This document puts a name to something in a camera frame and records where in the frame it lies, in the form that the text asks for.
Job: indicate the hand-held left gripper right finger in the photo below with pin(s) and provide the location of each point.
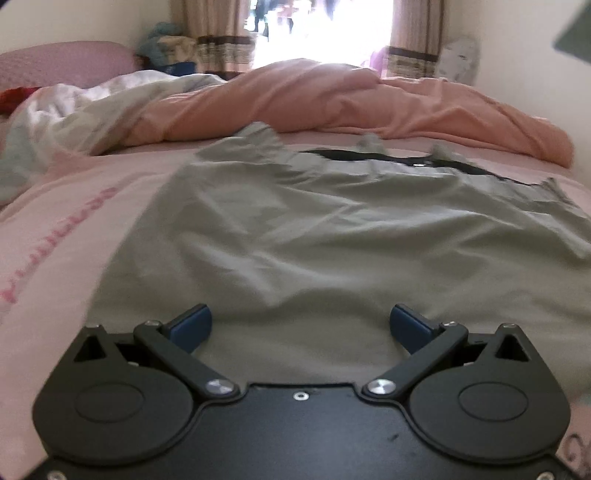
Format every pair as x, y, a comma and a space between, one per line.
408, 325

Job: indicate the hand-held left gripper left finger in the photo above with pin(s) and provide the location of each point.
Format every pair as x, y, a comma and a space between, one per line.
191, 325

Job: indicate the white quilt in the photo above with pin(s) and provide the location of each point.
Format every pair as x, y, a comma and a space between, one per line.
69, 120

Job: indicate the pink duvet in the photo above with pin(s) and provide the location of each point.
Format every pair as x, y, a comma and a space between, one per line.
323, 101

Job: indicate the pink cloth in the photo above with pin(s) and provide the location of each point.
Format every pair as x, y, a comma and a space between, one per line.
379, 57

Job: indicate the white patterned fan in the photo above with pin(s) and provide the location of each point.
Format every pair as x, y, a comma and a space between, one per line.
459, 60

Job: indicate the beige patterned curtain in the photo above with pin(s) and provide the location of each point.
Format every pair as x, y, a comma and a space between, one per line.
415, 41
217, 32

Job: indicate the red cloth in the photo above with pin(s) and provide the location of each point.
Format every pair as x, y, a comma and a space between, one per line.
14, 98

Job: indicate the pink pillow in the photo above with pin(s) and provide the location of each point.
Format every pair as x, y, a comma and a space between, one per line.
64, 62

